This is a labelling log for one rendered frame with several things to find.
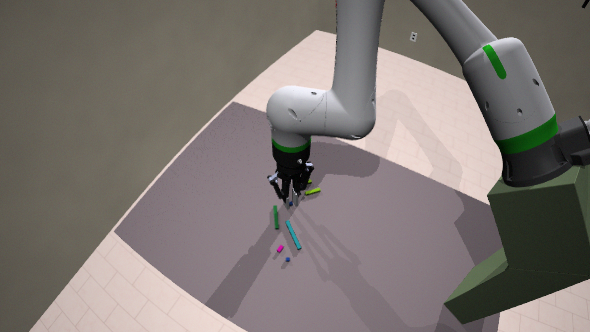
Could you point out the turquoise rod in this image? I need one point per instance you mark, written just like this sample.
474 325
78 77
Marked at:
293 235

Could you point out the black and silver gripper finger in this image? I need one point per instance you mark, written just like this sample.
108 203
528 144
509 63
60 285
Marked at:
285 188
300 183

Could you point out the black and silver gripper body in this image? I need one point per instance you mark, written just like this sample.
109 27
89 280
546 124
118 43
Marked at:
289 170

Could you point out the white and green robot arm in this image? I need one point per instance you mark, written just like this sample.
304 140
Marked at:
501 76

